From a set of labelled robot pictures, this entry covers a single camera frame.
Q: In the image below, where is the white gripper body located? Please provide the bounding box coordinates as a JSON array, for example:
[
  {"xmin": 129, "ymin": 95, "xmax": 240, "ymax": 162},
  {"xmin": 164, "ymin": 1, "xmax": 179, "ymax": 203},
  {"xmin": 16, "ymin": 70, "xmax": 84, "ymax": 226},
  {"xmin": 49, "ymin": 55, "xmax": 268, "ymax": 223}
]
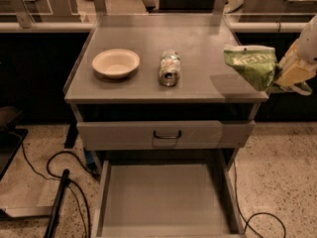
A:
[{"xmin": 297, "ymin": 15, "xmax": 317, "ymax": 63}]

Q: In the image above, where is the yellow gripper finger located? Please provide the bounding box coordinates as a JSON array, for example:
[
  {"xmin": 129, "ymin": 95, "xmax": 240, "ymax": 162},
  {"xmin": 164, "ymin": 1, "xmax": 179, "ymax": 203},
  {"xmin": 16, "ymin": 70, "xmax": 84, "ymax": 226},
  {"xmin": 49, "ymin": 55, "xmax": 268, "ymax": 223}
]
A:
[
  {"xmin": 279, "ymin": 40, "xmax": 299, "ymax": 72},
  {"xmin": 275, "ymin": 61, "xmax": 316, "ymax": 86}
]

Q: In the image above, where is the green jalapeno chip bag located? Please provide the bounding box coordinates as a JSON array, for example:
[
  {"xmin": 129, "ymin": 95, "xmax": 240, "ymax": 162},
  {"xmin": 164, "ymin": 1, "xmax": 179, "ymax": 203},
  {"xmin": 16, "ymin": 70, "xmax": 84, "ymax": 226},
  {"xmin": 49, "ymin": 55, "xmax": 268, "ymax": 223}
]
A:
[{"xmin": 223, "ymin": 45, "xmax": 312, "ymax": 96}]

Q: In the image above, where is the closed top drawer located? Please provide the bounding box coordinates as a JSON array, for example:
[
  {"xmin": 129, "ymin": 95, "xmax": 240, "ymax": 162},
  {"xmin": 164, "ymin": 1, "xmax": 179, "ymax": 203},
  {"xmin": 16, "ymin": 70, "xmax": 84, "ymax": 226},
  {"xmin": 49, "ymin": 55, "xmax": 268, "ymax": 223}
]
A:
[{"xmin": 77, "ymin": 121, "xmax": 255, "ymax": 151}]

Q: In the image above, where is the grey metal drawer cabinet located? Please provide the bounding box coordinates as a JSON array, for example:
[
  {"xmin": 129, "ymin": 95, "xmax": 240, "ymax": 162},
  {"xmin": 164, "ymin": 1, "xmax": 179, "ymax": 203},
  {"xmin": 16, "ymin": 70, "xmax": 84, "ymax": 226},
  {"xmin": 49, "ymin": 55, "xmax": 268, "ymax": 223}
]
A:
[{"xmin": 62, "ymin": 13, "xmax": 271, "ymax": 238}]

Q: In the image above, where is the open middle drawer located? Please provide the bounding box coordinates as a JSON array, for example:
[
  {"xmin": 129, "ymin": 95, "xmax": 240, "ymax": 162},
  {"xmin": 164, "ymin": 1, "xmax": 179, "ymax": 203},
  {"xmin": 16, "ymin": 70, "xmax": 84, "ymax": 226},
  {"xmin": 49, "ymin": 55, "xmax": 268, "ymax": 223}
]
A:
[{"xmin": 91, "ymin": 159, "xmax": 246, "ymax": 238}]

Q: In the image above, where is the crushed soda can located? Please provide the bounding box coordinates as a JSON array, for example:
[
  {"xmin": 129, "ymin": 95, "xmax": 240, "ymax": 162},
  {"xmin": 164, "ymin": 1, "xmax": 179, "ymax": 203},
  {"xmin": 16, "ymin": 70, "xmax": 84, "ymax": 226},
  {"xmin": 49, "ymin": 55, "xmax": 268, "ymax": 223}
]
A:
[{"xmin": 158, "ymin": 50, "xmax": 181, "ymax": 87}]

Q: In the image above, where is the white paper bowl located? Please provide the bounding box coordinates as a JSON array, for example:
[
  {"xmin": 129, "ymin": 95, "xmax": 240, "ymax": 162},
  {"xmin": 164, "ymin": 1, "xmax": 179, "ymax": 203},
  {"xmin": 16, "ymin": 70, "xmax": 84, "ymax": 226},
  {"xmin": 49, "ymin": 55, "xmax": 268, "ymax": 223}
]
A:
[{"xmin": 92, "ymin": 49, "xmax": 140, "ymax": 79}]

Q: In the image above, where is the black bar on floor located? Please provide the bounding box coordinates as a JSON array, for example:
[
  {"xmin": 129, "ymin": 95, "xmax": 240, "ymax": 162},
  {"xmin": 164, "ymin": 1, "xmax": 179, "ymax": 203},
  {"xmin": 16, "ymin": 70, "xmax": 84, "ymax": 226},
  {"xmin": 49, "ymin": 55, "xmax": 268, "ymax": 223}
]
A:
[{"xmin": 45, "ymin": 169, "xmax": 69, "ymax": 238}]

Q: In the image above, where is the black device left edge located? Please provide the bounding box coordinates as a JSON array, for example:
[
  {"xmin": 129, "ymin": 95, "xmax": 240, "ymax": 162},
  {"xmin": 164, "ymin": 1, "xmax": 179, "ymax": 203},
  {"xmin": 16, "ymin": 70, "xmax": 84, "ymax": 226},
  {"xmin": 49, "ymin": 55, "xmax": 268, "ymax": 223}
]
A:
[{"xmin": 0, "ymin": 106, "xmax": 28, "ymax": 179}]

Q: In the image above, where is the black cable right floor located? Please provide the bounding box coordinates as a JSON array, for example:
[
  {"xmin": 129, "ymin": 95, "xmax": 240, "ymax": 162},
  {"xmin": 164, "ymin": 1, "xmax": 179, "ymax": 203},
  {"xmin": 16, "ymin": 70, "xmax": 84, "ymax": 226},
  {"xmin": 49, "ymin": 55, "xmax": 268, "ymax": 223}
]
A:
[{"xmin": 233, "ymin": 161, "xmax": 287, "ymax": 238}]

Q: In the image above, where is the black cable floor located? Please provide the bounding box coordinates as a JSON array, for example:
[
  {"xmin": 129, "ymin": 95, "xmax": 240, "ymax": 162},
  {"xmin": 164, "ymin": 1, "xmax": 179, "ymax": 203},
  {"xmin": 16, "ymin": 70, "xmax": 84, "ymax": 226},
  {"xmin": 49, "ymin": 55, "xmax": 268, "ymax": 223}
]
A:
[
  {"xmin": 9, "ymin": 131, "xmax": 102, "ymax": 238},
  {"xmin": 233, "ymin": 161, "xmax": 287, "ymax": 238}
]

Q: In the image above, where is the black drawer handle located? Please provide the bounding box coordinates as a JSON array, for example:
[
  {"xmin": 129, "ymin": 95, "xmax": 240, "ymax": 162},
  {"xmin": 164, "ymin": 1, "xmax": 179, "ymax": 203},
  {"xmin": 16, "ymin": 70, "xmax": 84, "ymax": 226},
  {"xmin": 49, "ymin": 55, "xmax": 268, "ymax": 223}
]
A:
[{"xmin": 153, "ymin": 130, "xmax": 182, "ymax": 140}]

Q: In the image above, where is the black cable left floor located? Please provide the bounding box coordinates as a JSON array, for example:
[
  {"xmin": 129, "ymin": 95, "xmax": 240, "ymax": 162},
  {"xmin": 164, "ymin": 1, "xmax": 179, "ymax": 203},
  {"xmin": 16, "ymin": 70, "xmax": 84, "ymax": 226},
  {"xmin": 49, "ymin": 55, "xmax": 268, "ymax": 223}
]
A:
[{"xmin": 9, "ymin": 131, "xmax": 102, "ymax": 238}]

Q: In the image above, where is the white horizontal rail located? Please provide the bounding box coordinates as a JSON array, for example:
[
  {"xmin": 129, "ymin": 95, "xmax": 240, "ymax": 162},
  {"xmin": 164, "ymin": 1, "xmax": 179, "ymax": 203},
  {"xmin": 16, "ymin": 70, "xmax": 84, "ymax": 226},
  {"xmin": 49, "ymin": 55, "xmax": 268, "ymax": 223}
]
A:
[{"xmin": 0, "ymin": 23, "xmax": 306, "ymax": 33}]

